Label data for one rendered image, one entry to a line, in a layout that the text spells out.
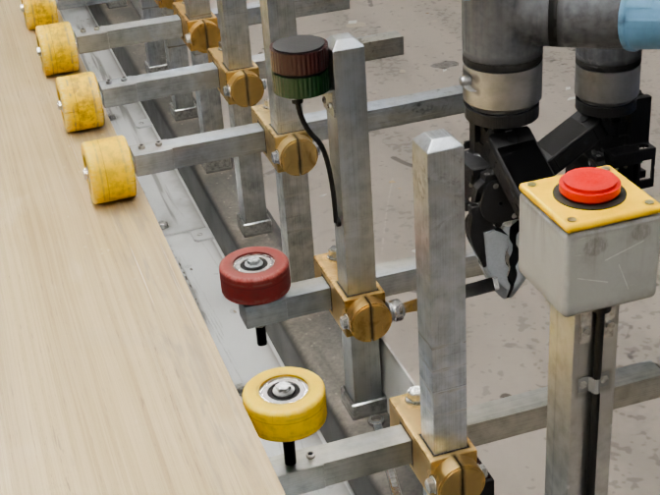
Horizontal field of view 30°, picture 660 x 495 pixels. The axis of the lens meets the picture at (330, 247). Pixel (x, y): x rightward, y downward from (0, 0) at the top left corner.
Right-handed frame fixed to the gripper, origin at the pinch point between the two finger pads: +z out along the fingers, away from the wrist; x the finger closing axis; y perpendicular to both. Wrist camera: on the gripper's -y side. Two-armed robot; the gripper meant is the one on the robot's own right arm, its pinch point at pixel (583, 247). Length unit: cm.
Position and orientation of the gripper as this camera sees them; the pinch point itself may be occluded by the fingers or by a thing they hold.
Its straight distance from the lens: 157.7
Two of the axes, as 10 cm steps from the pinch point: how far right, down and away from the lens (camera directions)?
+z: 0.6, 8.7, 4.8
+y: 9.5, -2.0, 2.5
